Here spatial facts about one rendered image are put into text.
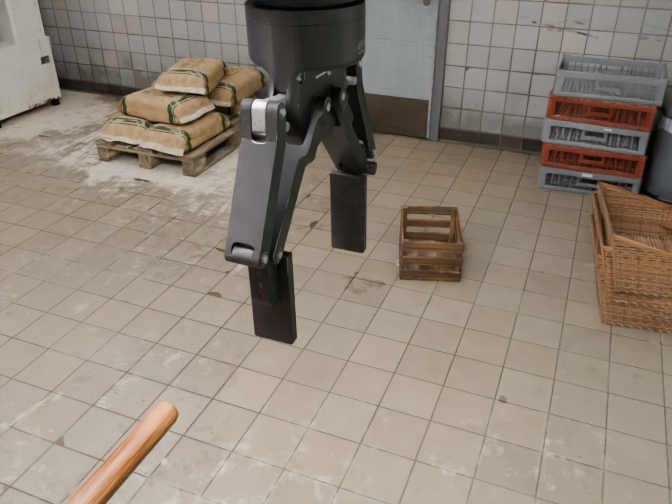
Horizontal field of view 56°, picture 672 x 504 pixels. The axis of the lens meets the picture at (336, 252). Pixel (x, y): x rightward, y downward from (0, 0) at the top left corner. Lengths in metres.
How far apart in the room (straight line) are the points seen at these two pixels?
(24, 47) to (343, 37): 5.55
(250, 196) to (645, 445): 2.29
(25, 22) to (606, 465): 5.17
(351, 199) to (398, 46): 4.33
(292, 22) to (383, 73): 4.53
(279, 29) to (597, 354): 2.61
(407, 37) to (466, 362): 2.75
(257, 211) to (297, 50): 0.10
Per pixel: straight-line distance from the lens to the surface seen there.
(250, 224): 0.38
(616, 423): 2.61
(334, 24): 0.39
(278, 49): 0.40
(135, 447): 0.73
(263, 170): 0.38
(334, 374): 2.60
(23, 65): 5.90
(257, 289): 0.41
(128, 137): 4.59
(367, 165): 0.52
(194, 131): 4.38
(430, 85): 4.83
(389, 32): 4.84
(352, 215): 0.53
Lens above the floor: 1.72
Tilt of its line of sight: 31 degrees down
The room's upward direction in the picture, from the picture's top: straight up
